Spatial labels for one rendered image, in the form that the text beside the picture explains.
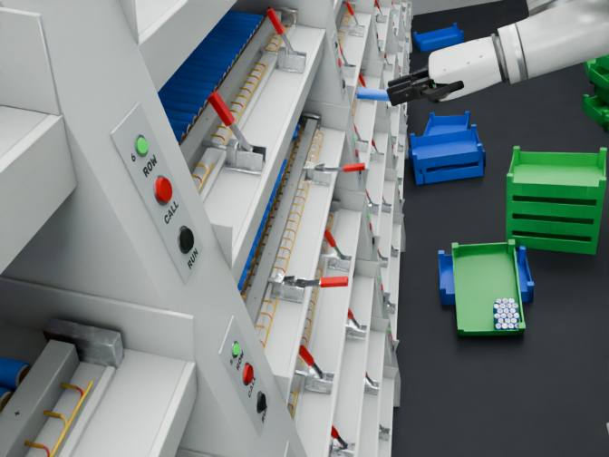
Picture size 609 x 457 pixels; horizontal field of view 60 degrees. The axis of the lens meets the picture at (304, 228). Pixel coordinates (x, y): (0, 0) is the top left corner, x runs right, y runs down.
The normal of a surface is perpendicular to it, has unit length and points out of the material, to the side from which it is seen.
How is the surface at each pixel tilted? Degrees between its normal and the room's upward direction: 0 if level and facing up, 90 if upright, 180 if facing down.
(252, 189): 19
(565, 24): 58
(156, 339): 90
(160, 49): 109
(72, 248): 90
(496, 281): 26
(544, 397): 0
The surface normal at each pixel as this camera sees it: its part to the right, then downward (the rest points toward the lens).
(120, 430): 0.11, -0.76
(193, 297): 0.96, -0.07
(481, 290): -0.27, -0.42
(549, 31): -0.40, 0.02
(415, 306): -0.22, -0.77
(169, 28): 0.98, 0.18
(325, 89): -0.17, 0.63
